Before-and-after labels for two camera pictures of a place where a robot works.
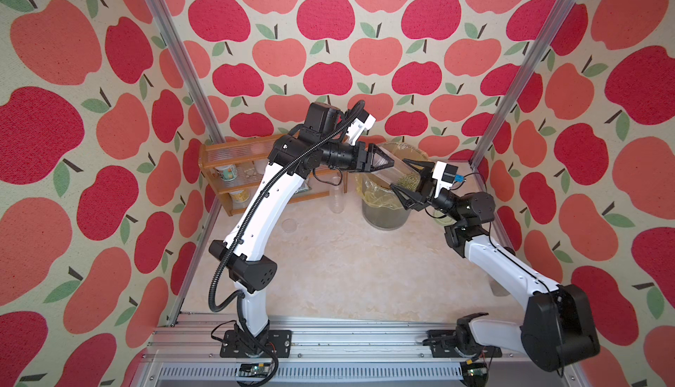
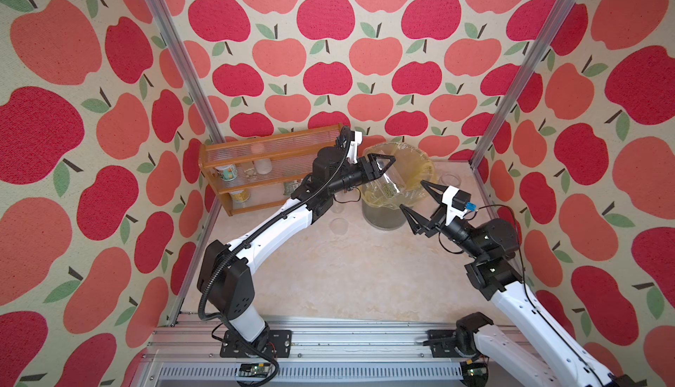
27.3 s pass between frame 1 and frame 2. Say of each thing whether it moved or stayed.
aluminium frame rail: stayed
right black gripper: moved
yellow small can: stayed
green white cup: stayed
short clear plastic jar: moved
